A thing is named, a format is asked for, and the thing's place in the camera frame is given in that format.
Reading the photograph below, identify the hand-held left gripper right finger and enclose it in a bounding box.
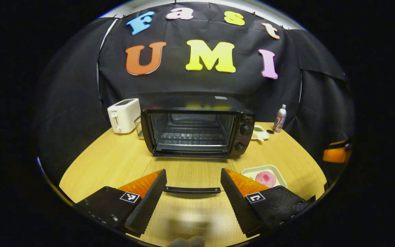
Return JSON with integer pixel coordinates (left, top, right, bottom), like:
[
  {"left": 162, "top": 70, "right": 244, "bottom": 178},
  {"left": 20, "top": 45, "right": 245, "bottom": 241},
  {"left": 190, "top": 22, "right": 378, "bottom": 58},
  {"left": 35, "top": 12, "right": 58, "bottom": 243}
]
[{"left": 220, "top": 168, "right": 316, "bottom": 238}]

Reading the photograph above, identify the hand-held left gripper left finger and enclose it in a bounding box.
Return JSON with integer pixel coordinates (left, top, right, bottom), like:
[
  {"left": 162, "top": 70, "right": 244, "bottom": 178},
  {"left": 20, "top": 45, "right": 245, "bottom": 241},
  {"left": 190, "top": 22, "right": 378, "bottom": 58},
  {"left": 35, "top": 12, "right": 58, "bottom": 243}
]
[{"left": 76, "top": 169, "right": 167, "bottom": 237}]

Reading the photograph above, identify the white food tray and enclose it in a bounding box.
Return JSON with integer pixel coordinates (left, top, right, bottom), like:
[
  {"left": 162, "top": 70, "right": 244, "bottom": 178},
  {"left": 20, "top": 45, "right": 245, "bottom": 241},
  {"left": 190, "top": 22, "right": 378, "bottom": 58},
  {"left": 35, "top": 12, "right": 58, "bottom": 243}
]
[{"left": 241, "top": 165, "right": 288, "bottom": 188}]

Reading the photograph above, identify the black electric oven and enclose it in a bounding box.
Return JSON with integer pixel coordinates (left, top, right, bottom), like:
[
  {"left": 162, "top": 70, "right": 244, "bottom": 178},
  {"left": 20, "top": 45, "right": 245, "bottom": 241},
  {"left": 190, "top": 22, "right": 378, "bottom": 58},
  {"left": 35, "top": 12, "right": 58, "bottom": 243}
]
[{"left": 140, "top": 94, "right": 255, "bottom": 199}]

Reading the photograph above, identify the white divided dish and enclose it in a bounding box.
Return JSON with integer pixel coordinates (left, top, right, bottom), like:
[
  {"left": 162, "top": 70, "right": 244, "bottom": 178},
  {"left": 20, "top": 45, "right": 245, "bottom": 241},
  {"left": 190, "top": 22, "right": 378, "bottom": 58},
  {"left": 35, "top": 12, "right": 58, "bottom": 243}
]
[{"left": 251, "top": 125, "right": 270, "bottom": 142}]

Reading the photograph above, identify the white toaster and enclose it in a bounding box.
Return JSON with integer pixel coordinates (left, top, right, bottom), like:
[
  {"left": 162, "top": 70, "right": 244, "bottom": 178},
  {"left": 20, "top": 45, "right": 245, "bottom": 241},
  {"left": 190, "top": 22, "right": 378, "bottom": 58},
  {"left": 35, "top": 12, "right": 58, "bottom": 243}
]
[{"left": 107, "top": 98, "right": 141, "bottom": 134}]

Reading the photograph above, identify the black backdrop cloth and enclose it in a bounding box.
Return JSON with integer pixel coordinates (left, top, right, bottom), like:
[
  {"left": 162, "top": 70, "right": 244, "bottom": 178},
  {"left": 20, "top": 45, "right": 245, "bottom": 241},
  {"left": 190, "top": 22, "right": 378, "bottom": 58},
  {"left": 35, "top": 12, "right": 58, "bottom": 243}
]
[{"left": 35, "top": 2, "right": 356, "bottom": 186}]

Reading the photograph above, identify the wire utensil basket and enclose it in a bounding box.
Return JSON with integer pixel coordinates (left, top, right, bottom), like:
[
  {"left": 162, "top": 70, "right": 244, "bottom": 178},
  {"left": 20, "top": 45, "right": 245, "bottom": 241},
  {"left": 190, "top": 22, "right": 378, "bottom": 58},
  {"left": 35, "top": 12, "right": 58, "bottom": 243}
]
[{"left": 134, "top": 117, "right": 145, "bottom": 138}]

